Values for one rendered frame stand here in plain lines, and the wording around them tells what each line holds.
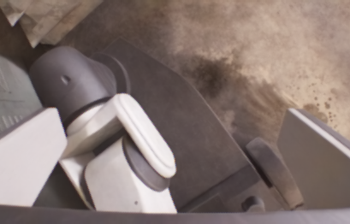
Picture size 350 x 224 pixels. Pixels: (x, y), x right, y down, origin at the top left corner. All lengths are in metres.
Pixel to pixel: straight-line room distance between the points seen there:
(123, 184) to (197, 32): 0.55
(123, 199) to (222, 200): 0.25
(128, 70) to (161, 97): 0.12
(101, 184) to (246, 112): 0.49
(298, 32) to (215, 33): 0.27
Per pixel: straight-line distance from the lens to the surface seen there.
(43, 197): 0.76
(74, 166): 0.50
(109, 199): 0.42
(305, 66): 0.77
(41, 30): 0.96
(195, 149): 0.54
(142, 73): 0.57
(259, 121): 0.71
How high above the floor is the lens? 0.70
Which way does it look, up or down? 79 degrees down
